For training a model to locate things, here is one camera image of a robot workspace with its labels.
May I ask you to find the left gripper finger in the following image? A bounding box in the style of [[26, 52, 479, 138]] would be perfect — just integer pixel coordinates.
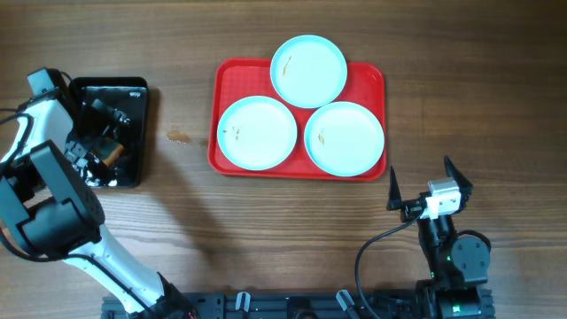
[[91, 99, 130, 127], [66, 136, 106, 170]]

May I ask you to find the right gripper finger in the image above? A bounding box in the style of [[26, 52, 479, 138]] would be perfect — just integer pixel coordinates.
[[444, 155, 472, 195], [386, 167, 402, 211]]

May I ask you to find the green and orange sponge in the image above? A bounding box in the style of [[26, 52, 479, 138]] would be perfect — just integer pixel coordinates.
[[97, 138, 124, 167]]

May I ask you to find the light blue plate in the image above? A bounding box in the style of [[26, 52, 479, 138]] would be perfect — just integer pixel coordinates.
[[269, 35, 348, 109], [303, 101, 385, 178], [216, 96, 298, 171]]

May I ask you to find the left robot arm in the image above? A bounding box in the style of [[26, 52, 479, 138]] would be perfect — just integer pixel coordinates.
[[1, 67, 198, 318]]

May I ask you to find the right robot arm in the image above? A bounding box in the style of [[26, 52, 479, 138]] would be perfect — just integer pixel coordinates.
[[386, 157, 492, 318]]

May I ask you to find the red plastic tray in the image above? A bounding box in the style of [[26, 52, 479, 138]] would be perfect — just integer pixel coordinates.
[[207, 58, 386, 180]]

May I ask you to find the black water tub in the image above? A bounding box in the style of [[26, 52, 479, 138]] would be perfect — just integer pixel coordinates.
[[72, 76, 150, 188]]

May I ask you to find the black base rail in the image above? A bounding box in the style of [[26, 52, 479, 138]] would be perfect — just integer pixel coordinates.
[[100, 290, 495, 319]]

